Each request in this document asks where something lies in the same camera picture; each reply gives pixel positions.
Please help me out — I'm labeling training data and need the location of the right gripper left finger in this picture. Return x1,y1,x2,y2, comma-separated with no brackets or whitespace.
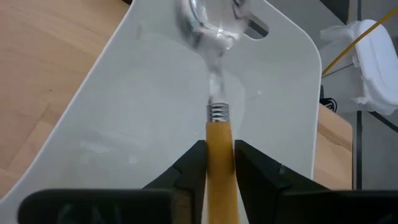
18,139,208,224

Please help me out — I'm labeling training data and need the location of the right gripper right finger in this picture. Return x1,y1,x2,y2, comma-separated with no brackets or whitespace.
234,139,398,224

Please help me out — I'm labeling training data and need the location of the silver spoon orange handle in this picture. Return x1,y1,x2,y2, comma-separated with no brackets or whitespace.
174,0,251,224

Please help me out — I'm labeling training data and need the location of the white plastic bin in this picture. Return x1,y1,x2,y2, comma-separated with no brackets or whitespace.
0,0,323,224

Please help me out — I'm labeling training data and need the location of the white lidded trash bin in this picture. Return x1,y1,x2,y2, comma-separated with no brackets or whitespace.
320,19,398,116

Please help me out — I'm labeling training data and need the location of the yellow cable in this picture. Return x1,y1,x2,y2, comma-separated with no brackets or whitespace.
321,6,398,78

